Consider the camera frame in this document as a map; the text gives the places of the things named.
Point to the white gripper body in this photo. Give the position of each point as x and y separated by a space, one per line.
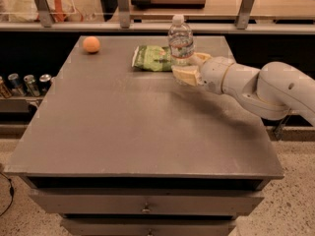
213 73

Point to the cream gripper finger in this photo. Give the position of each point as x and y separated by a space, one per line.
189 75
201 58

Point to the clear plastic water bottle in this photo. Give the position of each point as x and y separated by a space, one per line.
180 41

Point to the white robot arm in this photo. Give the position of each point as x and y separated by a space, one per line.
270 92

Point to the green jalapeno chip bag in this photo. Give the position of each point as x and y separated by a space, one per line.
152 58

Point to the white orange plastic bag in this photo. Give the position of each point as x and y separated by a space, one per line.
30 11

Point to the orange ball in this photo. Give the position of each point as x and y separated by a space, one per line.
91 44

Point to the grey drawer cabinet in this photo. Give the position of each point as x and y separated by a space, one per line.
105 125

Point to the dark soda can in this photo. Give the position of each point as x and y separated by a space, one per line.
45 82

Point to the silver soda can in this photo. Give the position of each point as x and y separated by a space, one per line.
31 84

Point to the blue soda can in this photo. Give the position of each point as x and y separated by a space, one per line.
16 83

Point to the upper grey drawer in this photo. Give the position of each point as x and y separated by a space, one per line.
146 202

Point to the grey drawer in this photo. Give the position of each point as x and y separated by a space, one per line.
147 227
146 202

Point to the lower grey drawer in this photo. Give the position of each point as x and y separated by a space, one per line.
147 227

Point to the right metal shelf bracket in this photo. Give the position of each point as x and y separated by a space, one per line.
243 16

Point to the metal shelf bracket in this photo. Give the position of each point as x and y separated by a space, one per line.
44 13
243 16
124 13

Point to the middle metal shelf bracket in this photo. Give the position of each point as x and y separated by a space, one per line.
124 13

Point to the left metal shelf bracket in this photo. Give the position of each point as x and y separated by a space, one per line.
44 13

